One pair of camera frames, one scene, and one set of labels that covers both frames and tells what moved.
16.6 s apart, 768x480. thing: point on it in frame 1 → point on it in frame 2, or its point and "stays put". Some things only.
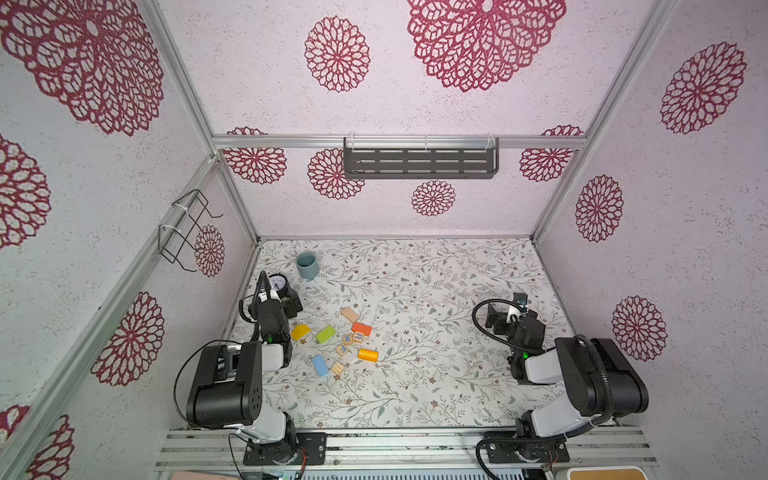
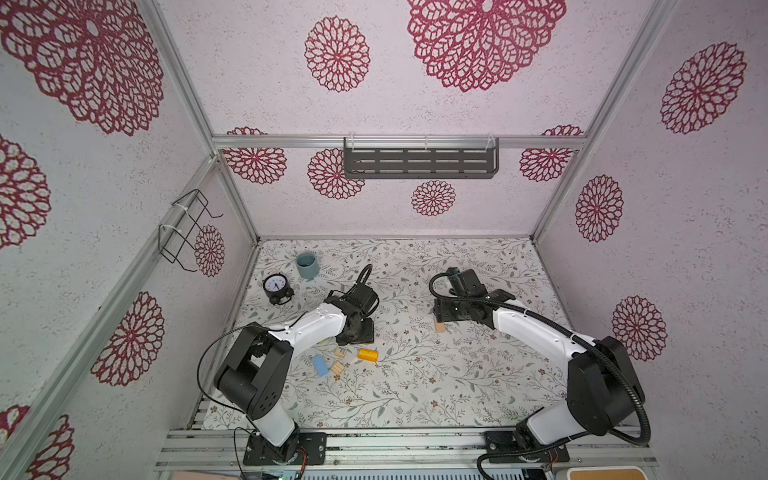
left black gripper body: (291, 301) → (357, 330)
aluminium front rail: (357, 451) stays put
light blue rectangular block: (320, 365) stays put
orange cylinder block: (368, 355) stays put
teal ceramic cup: (307, 265) stays put
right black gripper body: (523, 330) → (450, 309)
